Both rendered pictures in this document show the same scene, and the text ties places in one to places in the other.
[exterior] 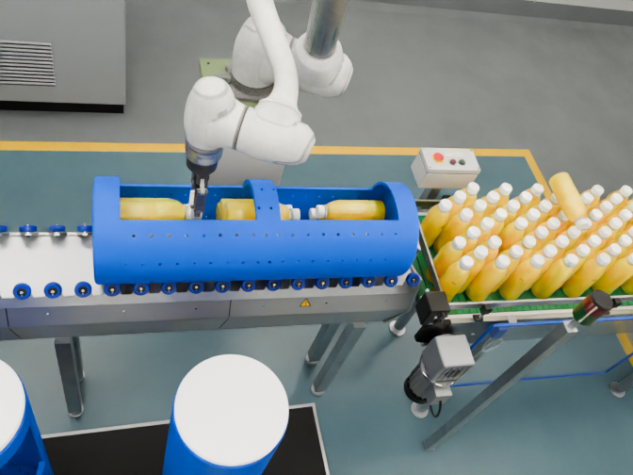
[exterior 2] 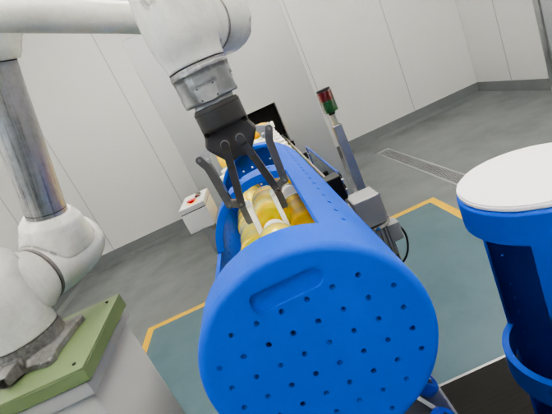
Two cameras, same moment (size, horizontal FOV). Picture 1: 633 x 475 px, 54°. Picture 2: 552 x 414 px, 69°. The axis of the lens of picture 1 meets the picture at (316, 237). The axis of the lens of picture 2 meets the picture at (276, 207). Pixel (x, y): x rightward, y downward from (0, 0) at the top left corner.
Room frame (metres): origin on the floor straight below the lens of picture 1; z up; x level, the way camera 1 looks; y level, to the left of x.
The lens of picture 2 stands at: (0.65, 0.88, 1.40)
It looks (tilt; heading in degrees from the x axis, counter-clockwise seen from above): 17 degrees down; 300
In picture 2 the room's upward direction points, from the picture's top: 25 degrees counter-clockwise
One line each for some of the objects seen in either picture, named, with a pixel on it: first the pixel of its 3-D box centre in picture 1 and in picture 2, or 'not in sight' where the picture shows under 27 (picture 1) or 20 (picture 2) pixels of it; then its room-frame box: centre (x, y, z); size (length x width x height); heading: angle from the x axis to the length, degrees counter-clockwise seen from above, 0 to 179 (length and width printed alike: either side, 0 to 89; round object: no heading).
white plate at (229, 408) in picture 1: (232, 407); (533, 173); (0.59, 0.03, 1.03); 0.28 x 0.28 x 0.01
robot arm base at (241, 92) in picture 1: (247, 78); (28, 347); (1.68, 0.43, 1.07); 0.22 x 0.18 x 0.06; 114
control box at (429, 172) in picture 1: (445, 168); (199, 209); (1.66, -0.32, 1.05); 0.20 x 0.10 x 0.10; 118
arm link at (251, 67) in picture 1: (261, 48); (2, 294); (1.69, 0.41, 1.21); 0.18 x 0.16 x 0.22; 95
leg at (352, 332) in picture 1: (335, 359); not in sight; (1.22, -0.25, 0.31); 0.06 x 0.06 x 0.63; 28
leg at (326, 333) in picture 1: (329, 327); not in sight; (1.34, -0.19, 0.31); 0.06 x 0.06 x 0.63; 28
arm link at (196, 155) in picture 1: (203, 145); (206, 85); (0.99, 0.32, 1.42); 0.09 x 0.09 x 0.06
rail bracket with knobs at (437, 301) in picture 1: (431, 307); (333, 190); (1.16, -0.41, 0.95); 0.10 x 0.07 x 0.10; 28
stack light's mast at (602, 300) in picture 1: (586, 313); (329, 107); (1.17, -0.79, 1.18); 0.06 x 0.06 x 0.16
